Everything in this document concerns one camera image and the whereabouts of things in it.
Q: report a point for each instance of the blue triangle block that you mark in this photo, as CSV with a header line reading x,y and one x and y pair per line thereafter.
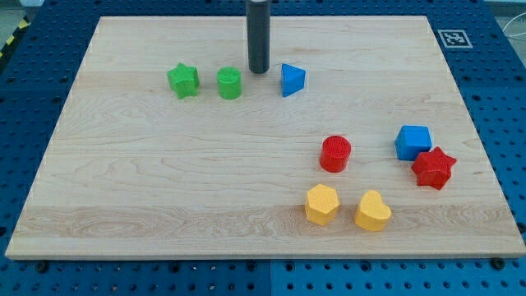
x,y
293,79

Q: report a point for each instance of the red cylinder block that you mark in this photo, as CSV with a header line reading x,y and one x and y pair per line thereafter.
x,y
335,152

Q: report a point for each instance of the green cylinder block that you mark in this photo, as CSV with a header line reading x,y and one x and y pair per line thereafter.
x,y
229,81

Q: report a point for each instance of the yellow hexagon block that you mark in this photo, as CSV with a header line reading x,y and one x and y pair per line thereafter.
x,y
322,204

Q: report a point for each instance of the green star block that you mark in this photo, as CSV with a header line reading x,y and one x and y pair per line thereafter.
x,y
183,80

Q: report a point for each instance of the yellow heart block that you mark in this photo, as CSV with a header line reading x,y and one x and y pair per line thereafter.
x,y
372,214

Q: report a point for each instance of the wooden board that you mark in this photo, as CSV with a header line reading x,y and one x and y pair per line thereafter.
x,y
132,172

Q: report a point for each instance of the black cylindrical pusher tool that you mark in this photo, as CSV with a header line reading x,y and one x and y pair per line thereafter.
x,y
258,35

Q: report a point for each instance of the blue cube block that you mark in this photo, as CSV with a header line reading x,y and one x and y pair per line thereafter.
x,y
411,141

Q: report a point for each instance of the red star block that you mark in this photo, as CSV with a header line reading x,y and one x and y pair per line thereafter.
x,y
433,168

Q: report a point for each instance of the white fiducial marker tag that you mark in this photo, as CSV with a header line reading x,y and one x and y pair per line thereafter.
x,y
454,39

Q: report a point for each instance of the yellow black hazard tape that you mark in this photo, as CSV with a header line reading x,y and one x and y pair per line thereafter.
x,y
15,38

